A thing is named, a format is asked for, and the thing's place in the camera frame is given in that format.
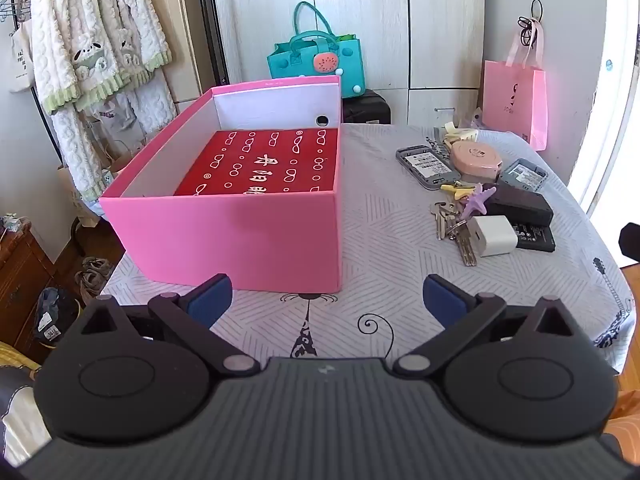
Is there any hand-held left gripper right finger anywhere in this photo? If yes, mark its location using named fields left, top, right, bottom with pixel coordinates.
left=392, top=274, right=581, bottom=378

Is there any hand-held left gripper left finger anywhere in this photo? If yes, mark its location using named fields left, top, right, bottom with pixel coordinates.
left=65, top=274, right=261, bottom=378

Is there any silver key bunch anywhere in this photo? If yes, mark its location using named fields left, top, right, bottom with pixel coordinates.
left=431, top=201, right=478, bottom=267

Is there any pink cardboard box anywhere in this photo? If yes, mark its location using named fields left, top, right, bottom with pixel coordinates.
left=98, top=75, right=345, bottom=293

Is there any white charger cube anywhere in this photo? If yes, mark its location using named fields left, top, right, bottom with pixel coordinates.
left=471, top=215, right=518, bottom=258

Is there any black battery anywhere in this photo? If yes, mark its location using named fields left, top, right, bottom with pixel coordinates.
left=512, top=225, right=557, bottom=253

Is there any purple star hair clip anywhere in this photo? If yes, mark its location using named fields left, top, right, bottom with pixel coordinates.
left=460, top=183, right=497, bottom=221

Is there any black rectangular box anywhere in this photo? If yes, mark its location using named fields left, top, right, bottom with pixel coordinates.
left=484, top=181, right=555, bottom=227

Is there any blue grey pocket router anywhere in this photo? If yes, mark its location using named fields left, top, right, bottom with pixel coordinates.
left=500, top=157, right=548, bottom=192

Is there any dark grey pocket router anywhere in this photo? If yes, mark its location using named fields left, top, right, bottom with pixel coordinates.
left=395, top=144, right=463, bottom=191

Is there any pink round case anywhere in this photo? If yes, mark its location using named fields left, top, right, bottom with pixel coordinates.
left=449, top=140, right=503, bottom=183

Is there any white patterned tablecloth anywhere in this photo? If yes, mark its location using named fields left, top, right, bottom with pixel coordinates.
left=100, top=122, right=636, bottom=376

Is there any grey sneaker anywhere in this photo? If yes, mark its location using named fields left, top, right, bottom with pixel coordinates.
left=74, top=270, right=108, bottom=305
left=82, top=256, right=115, bottom=277

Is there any red printed sheet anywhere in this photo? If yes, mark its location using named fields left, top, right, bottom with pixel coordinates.
left=172, top=127, right=342, bottom=197

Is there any black clothes rack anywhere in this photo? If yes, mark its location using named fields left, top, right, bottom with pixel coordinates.
left=0, top=0, right=101, bottom=246

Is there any blue denim cloth with tags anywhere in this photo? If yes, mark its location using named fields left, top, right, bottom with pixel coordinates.
left=34, top=287, right=81, bottom=346

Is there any pink gift bag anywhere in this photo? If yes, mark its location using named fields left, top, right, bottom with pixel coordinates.
left=481, top=19, right=548, bottom=152

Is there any wooden cabinet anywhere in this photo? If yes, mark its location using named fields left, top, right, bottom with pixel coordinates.
left=0, top=220, right=76, bottom=351

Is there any brown paper shopping bag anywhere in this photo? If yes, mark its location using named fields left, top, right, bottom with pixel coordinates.
left=50, top=72, right=178, bottom=201

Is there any white printed plastic bag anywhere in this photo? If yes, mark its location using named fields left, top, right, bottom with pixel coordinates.
left=92, top=100, right=138, bottom=136

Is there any black suitcase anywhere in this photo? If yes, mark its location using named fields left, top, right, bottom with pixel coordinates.
left=341, top=88, right=392, bottom=125

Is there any yellow black printed cushion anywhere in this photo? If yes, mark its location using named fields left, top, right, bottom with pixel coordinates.
left=0, top=342, right=45, bottom=461

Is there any teal felt handbag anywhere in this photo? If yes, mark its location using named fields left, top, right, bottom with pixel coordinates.
left=266, top=1, right=367, bottom=98

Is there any white wardrobe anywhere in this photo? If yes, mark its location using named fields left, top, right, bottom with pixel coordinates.
left=207, top=0, right=486, bottom=128

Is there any white tote bag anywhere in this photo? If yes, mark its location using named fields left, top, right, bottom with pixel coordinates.
left=7, top=15, right=36, bottom=93

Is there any cream fleece jacket green trim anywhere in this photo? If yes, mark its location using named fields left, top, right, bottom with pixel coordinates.
left=27, top=0, right=173, bottom=113

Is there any black door frame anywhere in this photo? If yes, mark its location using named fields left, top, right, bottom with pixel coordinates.
left=196, top=0, right=231, bottom=86

